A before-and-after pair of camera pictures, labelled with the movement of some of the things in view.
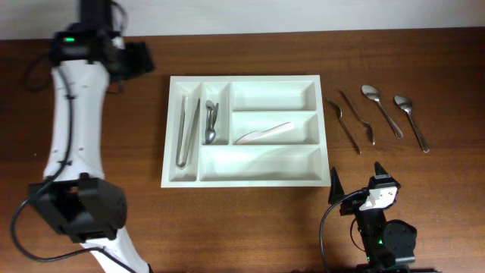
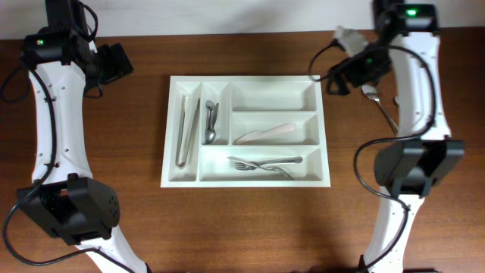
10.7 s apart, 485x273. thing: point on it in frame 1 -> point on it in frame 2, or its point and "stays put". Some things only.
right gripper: x=336 y=190 -> x=358 y=78
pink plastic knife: x=257 y=135 stays put
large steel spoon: x=374 y=94 stays put
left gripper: x=141 y=60 -> x=119 y=64
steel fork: x=364 y=122 -> x=264 y=167
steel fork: x=341 y=118 -> x=248 y=165
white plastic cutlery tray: x=245 y=131 stays put
